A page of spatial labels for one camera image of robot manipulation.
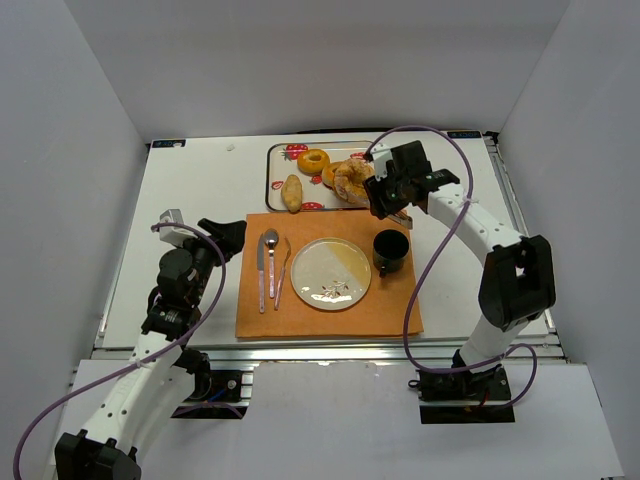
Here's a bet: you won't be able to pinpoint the round cream ceramic plate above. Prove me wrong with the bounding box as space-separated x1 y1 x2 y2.
290 237 372 311

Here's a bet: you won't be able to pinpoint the dark green mug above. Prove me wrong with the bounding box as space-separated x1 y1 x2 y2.
373 229 410 278

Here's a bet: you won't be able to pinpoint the aluminium frame rail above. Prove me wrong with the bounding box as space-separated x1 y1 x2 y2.
90 334 566 372

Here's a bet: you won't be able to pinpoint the spoon with pink handle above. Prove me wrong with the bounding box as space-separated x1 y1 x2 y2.
264 228 279 299

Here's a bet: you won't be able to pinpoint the metal kitchen tongs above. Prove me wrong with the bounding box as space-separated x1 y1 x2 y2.
347 194 413 230

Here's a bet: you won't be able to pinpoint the orange glazed ring donut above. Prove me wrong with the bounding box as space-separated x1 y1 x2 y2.
297 149 330 175

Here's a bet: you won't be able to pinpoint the rose gold fork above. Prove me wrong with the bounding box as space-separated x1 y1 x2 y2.
274 236 291 311

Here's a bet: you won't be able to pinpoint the orange cloth placemat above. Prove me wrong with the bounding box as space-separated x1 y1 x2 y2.
235 210 416 340

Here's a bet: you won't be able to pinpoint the black table corner label left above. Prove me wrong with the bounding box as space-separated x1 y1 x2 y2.
151 139 186 149

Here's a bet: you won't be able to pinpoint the black table corner label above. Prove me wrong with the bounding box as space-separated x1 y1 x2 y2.
447 130 483 140
151 139 186 149

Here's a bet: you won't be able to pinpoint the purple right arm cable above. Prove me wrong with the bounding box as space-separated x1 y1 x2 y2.
367 124 539 412

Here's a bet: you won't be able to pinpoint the pale ring donut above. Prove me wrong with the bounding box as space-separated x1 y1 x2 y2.
321 162 342 189

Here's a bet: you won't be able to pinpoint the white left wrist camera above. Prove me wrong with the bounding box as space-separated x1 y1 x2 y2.
151 209 194 248

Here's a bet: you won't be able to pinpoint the knife with pink handle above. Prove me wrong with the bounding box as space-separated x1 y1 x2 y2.
256 235 265 314

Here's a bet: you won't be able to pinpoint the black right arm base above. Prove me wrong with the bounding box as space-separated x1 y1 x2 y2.
408 352 515 425

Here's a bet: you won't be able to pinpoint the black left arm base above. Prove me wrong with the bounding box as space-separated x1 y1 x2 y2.
172 349 252 420

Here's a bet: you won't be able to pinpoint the black table corner label right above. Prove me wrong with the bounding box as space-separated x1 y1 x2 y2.
447 130 483 140

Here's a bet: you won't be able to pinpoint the large sugar-crusted bundt bread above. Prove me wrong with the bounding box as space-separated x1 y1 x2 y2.
333 158 374 207

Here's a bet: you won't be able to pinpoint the oblong baked bread roll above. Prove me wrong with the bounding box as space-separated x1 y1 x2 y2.
281 174 303 213

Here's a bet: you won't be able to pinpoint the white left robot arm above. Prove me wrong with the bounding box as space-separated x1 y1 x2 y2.
54 210 247 479

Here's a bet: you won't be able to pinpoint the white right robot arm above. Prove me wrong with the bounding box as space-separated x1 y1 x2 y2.
364 141 556 373

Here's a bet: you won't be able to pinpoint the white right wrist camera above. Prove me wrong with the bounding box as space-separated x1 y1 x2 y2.
364 143 393 181

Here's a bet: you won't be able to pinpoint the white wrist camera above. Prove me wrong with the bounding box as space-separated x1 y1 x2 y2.
151 209 194 248
364 143 393 181

